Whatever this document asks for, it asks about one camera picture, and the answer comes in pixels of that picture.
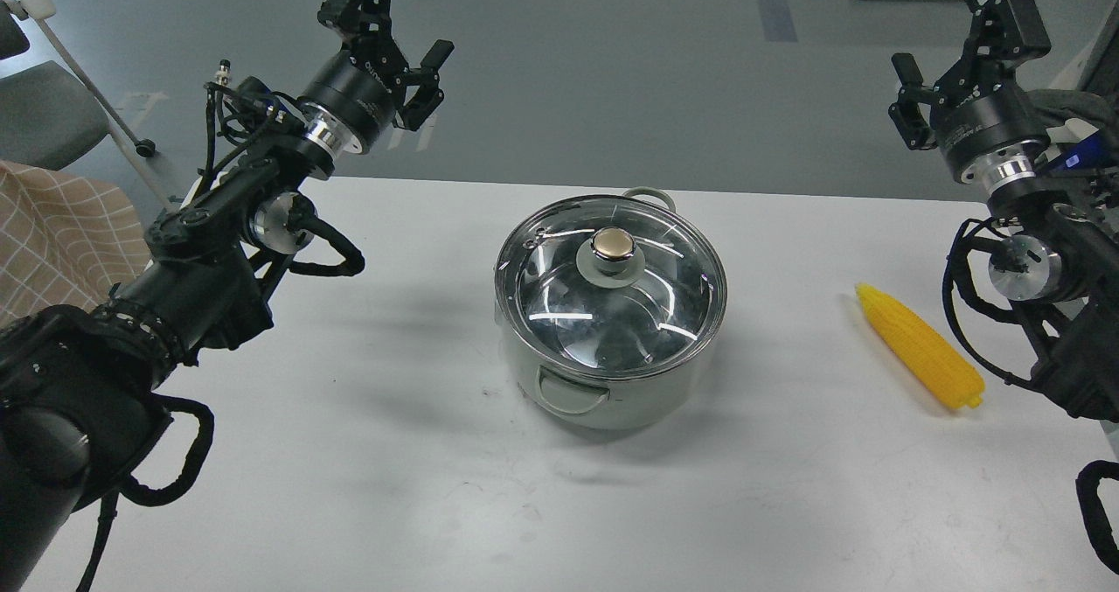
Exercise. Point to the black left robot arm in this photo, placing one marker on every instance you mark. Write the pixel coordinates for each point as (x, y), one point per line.
(83, 422)

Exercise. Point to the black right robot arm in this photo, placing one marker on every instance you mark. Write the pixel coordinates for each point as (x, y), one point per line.
(1039, 261)

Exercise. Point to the pale green steel pot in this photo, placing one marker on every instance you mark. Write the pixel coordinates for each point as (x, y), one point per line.
(600, 404)

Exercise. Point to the glass pot lid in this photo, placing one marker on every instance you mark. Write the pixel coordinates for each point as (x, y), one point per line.
(611, 286)

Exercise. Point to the yellow corn cob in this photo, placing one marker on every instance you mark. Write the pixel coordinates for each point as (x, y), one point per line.
(927, 355)

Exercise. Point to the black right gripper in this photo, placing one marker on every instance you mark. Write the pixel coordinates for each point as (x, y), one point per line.
(991, 138)

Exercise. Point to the beige checkered cloth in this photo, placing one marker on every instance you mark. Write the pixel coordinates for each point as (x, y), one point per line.
(64, 240)

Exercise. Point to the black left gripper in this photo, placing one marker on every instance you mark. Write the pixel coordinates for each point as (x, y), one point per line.
(368, 86)

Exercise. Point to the grey office chair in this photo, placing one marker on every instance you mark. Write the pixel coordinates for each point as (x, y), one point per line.
(52, 114)

